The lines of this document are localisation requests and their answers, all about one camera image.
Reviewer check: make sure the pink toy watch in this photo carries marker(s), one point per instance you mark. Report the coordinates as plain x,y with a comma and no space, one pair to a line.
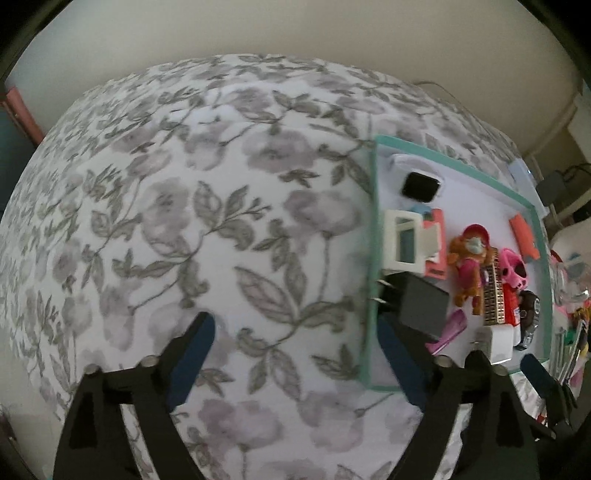
512,269

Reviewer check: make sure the gold rhinestone lighter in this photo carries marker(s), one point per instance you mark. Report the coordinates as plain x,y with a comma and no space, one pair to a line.
493,298

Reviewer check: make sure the black power adapter with prongs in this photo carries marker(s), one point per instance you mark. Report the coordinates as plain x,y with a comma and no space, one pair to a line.
413,302

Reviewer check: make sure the teal white box lid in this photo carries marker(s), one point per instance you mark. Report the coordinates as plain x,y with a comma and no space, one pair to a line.
467,197

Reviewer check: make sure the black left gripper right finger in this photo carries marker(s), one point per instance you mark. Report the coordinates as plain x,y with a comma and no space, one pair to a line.
498,442

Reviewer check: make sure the white wall charger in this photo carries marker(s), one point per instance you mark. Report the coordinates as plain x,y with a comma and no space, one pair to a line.
495,342

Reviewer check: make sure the clear plastic container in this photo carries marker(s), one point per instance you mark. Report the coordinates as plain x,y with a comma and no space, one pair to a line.
571,278

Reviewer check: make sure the black toy car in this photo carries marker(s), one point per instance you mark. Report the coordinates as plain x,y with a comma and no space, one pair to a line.
530,310

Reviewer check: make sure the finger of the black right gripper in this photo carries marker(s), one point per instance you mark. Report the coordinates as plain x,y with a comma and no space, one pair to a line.
558,398

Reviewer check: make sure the floral grey white blanket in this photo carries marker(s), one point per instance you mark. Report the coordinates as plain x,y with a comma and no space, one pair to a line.
237,185

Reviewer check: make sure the white router box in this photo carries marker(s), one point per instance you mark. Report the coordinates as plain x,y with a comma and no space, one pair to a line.
522,174

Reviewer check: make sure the pink dog toy figure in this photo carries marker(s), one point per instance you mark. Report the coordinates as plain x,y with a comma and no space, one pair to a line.
469,254

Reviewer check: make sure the red white small box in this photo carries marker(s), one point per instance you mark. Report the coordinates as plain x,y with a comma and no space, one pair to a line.
511,305

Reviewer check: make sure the pink pole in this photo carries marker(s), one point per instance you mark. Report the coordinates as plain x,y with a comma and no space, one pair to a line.
13,103

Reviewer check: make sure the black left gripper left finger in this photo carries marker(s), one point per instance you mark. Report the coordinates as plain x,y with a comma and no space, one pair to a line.
94,443

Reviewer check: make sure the purple plastic clip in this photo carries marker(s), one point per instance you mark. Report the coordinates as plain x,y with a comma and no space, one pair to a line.
456,324

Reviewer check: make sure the coral blue plastic case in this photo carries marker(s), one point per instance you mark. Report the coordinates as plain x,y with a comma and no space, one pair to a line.
524,237

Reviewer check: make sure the white plastic frame block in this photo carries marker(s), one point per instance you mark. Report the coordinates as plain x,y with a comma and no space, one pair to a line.
402,249

